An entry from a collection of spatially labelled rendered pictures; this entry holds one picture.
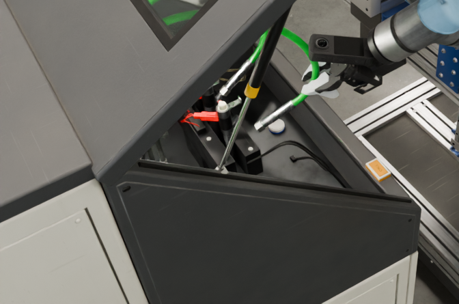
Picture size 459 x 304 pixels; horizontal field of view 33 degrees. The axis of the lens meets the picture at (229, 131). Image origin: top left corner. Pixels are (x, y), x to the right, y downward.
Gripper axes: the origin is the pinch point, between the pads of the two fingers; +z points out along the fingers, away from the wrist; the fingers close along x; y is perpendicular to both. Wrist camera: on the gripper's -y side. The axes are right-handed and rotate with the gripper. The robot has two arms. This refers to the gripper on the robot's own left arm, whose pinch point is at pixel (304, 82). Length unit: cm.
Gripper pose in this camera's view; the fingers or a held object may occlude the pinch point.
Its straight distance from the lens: 150.8
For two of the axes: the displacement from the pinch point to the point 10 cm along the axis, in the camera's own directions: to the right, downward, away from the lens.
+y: 8.1, 3.4, 4.8
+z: -5.8, 3.3, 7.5
